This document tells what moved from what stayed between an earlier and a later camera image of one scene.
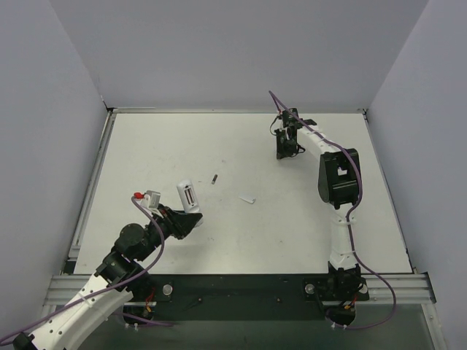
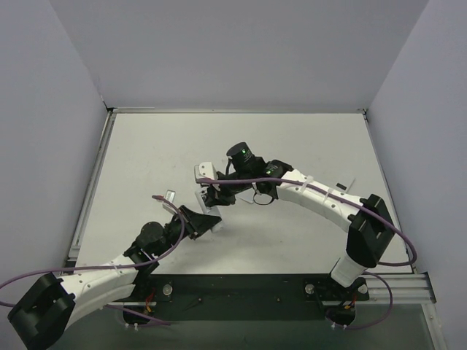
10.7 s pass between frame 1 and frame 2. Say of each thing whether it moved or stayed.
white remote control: moved
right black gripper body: moved
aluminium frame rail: stayed
